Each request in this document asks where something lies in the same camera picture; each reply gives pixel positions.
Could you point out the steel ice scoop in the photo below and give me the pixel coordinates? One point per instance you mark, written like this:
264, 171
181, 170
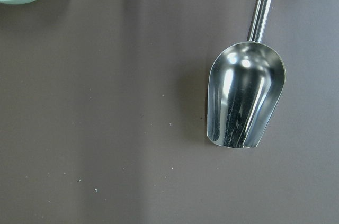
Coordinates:
245, 84

